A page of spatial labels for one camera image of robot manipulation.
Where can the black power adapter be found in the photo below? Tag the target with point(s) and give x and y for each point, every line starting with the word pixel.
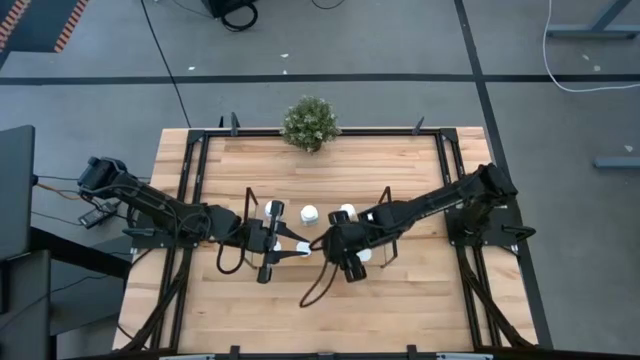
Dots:
pixel 95 217

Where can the orange medicine bottle white cap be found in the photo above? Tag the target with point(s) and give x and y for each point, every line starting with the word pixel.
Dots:
pixel 364 255

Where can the grey metal stand foot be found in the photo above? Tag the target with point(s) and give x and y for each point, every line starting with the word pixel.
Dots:
pixel 590 31
pixel 617 162

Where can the green potted plant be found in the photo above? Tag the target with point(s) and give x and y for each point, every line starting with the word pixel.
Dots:
pixel 310 122

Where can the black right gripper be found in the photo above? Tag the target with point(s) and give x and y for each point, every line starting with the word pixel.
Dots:
pixel 345 242

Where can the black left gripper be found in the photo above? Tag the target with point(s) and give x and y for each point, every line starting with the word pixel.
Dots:
pixel 257 235

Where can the dark cabinet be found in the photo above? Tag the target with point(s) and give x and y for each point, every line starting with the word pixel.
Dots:
pixel 25 310

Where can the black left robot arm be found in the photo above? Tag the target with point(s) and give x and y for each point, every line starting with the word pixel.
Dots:
pixel 150 200

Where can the dark grey desk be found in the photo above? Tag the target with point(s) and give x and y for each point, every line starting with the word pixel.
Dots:
pixel 15 200

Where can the hazard striped floor mat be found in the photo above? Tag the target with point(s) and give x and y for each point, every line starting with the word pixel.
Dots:
pixel 35 25

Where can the black box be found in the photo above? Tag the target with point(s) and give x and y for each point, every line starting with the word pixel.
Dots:
pixel 225 6

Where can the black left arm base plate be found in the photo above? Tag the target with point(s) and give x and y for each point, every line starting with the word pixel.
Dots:
pixel 165 242

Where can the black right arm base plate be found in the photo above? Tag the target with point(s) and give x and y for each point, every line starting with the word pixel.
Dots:
pixel 507 222

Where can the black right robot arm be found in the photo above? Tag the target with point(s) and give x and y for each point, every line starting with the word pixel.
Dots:
pixel 430 200

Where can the black aluminium table frame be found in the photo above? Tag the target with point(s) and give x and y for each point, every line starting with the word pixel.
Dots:
pixel 390 132

